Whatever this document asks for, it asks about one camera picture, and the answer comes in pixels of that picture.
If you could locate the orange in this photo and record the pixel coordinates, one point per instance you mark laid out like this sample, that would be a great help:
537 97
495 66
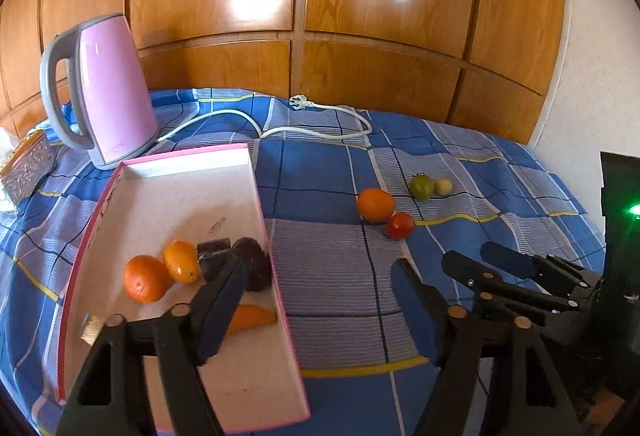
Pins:
181 261
375 204
145 280

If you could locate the green tomato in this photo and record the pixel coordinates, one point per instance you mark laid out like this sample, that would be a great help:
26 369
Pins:
421 186

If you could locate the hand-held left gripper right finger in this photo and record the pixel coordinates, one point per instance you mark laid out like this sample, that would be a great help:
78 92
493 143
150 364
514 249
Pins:
415 291

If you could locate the carrot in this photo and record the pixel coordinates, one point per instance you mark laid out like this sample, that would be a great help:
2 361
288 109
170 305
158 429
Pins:
252 318

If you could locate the white tissue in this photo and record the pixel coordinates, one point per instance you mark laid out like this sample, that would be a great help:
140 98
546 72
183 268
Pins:
6 138

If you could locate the pink cardboard box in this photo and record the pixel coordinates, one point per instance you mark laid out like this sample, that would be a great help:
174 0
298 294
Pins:
185 201

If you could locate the pink electric kettle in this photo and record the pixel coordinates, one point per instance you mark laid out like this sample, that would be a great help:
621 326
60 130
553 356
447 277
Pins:
112 86

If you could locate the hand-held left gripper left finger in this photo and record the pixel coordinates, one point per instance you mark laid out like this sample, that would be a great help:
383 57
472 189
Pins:
220 316

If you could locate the blue plaid blanket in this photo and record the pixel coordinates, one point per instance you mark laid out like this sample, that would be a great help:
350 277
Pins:
325 276

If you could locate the red tomato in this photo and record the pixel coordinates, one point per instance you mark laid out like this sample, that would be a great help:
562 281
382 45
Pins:
400 225

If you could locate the silver tissue box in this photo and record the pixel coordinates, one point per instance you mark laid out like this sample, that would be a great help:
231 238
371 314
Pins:
27 166

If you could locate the small pale round fruit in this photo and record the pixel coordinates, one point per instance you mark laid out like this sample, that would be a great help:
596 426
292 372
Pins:
443 187

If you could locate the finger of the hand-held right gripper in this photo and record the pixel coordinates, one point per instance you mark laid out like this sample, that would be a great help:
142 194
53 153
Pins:
510 258
470 273

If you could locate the cut sweet potato piece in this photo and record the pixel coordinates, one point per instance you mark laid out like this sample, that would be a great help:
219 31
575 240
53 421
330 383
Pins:
91 328

